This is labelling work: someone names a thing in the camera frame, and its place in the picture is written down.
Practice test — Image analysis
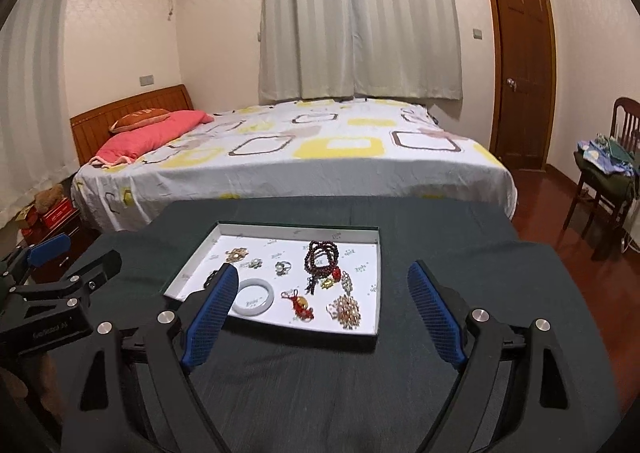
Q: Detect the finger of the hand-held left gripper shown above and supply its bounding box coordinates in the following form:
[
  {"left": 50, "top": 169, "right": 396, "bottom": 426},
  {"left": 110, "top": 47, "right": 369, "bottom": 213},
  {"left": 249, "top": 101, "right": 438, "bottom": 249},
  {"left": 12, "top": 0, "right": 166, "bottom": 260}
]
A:
[
  {"left": 0, "top": 234, "right": 72, "bottom": 284},
  {"left": 9, "top": 249, "right": 123, "bottom": 307}
]

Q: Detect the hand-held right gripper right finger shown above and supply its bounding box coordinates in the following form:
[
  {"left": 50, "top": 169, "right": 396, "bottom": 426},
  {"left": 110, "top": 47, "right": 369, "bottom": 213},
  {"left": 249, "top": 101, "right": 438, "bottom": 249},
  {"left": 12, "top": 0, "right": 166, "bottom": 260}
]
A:
[{"left": 406, "top": 260, "right": 623, "bottom": 453}]

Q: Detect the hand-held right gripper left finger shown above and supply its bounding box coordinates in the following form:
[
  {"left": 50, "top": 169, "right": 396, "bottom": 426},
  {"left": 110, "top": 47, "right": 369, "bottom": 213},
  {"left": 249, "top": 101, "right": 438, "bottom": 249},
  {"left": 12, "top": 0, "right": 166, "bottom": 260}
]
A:
[{"left": 60, "top": 263, "right": 240, "bottom": 453}]

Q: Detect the gold bead bracelet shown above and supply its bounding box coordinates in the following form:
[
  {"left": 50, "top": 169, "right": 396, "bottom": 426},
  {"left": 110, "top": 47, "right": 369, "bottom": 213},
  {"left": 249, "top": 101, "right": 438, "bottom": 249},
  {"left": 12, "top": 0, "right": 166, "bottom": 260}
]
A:
[{"left": 327, "top": 295, "right": 363, "bottom": 330}]

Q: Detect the green tray box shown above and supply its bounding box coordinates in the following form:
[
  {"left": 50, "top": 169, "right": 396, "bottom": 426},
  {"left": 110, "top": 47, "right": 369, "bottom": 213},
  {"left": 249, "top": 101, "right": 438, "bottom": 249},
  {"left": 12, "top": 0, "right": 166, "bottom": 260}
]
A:
[{"left": 164, "top": 220, "right": 383, "bottom": 340}]

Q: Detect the dark red bead bracelet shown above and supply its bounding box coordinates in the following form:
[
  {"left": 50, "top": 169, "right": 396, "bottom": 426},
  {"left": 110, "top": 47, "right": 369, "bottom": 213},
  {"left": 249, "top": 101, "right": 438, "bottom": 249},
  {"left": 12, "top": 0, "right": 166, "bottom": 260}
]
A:
[{"left": 303, "top": 239, "right": 342, "bottom": 295}]

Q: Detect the red box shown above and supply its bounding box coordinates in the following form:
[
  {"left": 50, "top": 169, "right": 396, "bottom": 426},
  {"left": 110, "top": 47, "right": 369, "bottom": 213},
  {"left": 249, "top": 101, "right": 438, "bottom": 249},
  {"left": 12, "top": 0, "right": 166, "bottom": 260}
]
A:
[{"left": 40, "top": 198, "right": 76, "bottom": 230}]

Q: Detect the white jade bangle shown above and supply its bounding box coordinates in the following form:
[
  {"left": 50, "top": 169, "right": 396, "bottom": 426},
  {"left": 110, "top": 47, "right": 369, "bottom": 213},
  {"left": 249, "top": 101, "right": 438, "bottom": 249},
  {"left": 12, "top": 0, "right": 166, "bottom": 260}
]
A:
[{"left": 231, "top": 280, "right": 277, "bottom": 318}]

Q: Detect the brown teddy bear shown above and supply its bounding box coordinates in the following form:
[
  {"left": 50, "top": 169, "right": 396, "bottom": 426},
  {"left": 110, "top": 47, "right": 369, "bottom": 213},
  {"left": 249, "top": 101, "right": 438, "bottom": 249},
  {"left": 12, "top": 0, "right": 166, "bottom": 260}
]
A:
[{"left": 32, "top": 184, "right": 66, "bottom": 214}]

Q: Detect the wooden headboard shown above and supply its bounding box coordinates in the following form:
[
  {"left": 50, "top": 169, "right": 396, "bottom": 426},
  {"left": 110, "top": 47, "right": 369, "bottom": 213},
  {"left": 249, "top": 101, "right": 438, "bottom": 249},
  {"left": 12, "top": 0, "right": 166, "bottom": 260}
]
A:
[{"left": 70, "top": 84, "right": 195, "bottom": 168}]

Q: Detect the dark grey tablecloth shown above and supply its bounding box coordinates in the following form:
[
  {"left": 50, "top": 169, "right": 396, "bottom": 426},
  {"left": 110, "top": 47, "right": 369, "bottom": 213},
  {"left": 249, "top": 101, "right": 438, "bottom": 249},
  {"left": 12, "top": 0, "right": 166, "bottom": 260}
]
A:
[{"left": 50, "top": 195, "right": 636, "bottom": 453}]

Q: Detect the pink pillow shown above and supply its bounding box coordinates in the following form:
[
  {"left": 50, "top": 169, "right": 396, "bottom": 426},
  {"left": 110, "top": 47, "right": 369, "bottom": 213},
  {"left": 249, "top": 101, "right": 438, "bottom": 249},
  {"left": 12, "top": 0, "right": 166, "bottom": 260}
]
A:
[{"left": 89, "top": 110, "right": 215, "bottom": 168}]

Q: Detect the orange pillow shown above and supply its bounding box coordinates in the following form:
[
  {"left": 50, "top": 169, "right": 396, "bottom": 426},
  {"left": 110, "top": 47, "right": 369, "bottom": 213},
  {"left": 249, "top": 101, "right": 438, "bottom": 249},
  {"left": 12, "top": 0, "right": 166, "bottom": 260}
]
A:
[{"left": 109, "top": 108, "right": 171, "bottom": 134}]

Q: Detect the bed with patterned sheet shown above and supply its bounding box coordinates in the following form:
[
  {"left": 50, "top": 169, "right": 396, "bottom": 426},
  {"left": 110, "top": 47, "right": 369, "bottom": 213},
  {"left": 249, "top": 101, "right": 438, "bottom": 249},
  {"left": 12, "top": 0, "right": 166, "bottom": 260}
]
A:
[{"left": 70, "top": 99, "right": 518, "bottom": 234}]

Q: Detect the pile of clothes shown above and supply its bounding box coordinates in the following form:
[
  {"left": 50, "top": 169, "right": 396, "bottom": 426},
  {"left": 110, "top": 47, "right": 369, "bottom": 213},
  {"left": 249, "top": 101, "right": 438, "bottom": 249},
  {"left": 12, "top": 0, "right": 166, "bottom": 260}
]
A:
[{"left": 572, "top": 134, "right": 640, "bottom": 194}]

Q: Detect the wooden door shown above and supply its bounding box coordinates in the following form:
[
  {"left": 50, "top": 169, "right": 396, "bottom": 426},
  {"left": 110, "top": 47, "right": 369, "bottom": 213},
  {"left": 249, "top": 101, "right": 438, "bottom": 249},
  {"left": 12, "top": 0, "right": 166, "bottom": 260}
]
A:
[{"left": 482, "top": 0, "right": 557, "bottom": 171}]

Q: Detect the wooden chair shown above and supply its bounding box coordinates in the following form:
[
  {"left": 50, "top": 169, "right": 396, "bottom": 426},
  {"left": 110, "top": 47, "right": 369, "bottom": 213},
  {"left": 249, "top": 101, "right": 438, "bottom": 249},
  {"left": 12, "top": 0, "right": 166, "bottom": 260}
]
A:
[{"left": 564, "top": 97, "right": 640, "bottom": 261}]

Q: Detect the white curtain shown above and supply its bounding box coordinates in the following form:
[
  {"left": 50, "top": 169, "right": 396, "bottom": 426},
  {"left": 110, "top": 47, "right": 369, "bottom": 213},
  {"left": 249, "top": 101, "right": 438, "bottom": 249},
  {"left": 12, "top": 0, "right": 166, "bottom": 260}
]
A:
[{"left": 257, "top": 0, "right": 463, "bottom": 102}]

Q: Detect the red knot keychain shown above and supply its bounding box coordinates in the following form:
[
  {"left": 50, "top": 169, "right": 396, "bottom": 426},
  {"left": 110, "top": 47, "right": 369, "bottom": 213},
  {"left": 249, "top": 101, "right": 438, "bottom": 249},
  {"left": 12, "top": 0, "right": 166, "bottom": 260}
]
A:
[{"left": 281, "top": 289, "right": 317, "bottom": 321}]

